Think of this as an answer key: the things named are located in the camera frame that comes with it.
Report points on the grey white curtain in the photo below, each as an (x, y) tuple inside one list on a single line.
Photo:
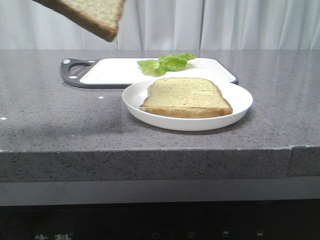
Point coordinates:
[(170, 25)]

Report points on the white cutting board black handle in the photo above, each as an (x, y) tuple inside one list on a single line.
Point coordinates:
[(119, 73)]

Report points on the white round plate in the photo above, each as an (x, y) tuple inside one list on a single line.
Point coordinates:
[(238, 97)]

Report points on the green lettuce leaf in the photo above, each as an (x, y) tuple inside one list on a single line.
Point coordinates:
[(165, 63)]

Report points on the black appliance control panel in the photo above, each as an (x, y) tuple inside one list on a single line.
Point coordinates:
[(226, 220)]

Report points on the toast bread slice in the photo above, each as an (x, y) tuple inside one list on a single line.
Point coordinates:
[(100, 17), (185, 97)]

